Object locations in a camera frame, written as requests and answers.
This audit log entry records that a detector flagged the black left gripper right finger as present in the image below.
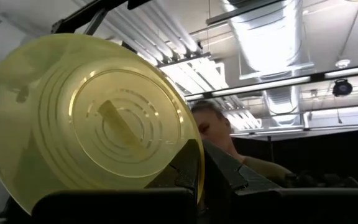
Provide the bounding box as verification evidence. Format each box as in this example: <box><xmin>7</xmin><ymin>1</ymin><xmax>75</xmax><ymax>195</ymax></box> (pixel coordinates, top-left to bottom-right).
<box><xmin>201</xmin><ymin>139</ymin><xmax>282</xmax><ymax>224</ymax></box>

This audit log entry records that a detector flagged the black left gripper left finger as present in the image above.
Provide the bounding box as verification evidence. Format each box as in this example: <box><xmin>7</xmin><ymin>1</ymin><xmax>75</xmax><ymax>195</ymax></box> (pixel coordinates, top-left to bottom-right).
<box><xmin>144</xmin><ymin>138</ymin><xmax>201</xmax><ymax>191</ymax></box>

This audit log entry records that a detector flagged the yellow translucent plastic bowl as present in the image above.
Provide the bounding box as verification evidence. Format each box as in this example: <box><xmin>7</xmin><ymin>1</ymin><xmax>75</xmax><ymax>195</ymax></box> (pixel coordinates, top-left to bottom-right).
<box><xmin>0</xmin><ymin>32</ymin><xmax>206</xmax><ymax>216</ymax></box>

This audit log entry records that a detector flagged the person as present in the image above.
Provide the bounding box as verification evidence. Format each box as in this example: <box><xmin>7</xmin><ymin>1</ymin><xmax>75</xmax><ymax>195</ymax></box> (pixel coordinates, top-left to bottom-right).
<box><xmin>190</xmin><ymin>99</ymin><xmax>294</xmax><ymax>188</ymax></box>

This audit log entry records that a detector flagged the long ceiling light strip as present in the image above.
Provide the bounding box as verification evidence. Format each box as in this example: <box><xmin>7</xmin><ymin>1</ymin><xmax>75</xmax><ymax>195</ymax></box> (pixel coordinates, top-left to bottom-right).
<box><xmin>183</xmin><ymin>63</ymin><xmax>358</xmax><ymax>102</ymax></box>

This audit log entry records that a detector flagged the white smoke detector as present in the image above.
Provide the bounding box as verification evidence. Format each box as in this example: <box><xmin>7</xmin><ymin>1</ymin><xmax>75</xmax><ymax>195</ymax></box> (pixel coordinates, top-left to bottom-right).
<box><xmin>334</xmin><ymin>58</ymin><xmax>352</xmax><ymax>70</ymax></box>

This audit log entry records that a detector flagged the black overhead rig beam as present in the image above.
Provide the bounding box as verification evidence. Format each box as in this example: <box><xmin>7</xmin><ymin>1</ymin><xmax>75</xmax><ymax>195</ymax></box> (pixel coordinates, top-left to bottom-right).
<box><xmin>50</xmin><ymin>0</ymin><xmax>155</xmax><ymax>35</ymax></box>

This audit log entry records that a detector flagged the silver ventilation duct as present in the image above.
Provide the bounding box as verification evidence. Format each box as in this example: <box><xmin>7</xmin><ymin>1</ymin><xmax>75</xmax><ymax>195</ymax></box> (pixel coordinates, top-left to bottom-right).
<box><xmin>227</xmin><ymin>0</ymin><xmax>316</xmax><ymax>127</ymax></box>

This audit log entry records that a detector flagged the black ceiling camera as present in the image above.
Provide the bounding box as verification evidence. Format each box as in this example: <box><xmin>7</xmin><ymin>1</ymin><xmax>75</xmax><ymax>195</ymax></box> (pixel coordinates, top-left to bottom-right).
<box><xmin>332</xmin><ymin>78</ymin><xmax>354</xmax><ymax>98</ymax></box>

